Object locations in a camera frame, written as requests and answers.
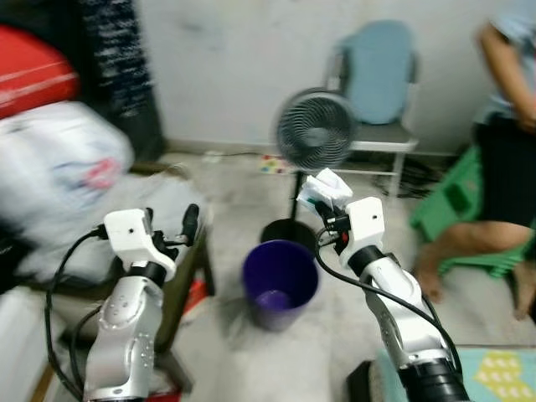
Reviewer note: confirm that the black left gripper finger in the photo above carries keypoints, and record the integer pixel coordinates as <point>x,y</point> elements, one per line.
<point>191,223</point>
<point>151,218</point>

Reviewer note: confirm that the white paper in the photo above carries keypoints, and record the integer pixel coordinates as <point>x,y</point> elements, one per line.
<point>327,188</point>

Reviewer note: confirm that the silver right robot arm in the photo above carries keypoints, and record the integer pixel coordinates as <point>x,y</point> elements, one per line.
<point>394,293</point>

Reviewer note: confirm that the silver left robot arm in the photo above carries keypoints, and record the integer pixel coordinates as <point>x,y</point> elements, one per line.
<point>121,335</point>

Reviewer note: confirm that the brown wooden stool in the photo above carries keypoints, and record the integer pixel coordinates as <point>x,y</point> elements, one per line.
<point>180,293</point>

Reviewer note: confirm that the red white box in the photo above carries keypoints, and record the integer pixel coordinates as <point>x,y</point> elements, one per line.
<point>197,300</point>

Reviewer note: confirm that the purple plastic waste bin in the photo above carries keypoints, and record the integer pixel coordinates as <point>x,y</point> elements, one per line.
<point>280,276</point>

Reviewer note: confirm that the white printed plastic bag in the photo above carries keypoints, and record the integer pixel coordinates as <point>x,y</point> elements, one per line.
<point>59,176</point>

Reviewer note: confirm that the green plastic stool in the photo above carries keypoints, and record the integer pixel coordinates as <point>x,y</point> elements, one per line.
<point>452,201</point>

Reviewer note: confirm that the black printed hanging cloth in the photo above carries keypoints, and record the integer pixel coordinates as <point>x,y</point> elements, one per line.
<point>121,75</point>

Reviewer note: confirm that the person in blue shirt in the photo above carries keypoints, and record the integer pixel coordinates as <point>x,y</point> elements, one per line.
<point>502,167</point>

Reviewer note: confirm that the blue grey metal chair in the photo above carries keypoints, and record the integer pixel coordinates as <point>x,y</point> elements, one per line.
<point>377,75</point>

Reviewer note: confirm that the red storage bag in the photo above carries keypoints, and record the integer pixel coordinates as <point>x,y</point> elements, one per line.
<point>33,71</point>

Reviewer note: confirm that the teal mat with colourful shapes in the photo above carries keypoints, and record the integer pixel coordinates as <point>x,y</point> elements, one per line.
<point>502,377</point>

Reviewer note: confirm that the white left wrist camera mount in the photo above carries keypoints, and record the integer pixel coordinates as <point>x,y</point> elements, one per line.
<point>134,234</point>

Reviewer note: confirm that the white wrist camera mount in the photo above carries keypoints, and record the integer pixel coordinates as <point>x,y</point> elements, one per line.
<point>134,234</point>
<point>367,224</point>

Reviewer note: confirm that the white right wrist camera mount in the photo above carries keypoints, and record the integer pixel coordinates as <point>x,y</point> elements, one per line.
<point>367,224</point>

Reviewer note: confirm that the grey pedestal fan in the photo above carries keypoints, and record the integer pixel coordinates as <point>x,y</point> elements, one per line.
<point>316,130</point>

